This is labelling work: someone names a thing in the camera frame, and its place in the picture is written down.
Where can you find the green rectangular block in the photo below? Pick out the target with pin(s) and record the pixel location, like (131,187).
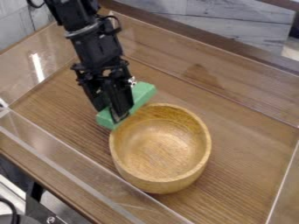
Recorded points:
(143,92)

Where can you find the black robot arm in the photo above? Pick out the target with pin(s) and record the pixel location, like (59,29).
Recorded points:
(76,11)

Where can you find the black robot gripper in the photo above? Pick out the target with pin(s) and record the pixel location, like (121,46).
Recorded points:
(101,70)

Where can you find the black metal table leg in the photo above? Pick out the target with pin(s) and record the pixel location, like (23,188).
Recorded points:
(33,198)

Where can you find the clear acrylic tray wall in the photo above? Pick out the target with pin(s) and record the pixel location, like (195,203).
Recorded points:
(239,88)

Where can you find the brown wooden bowl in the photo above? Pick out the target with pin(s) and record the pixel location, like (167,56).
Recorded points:
(160,148)

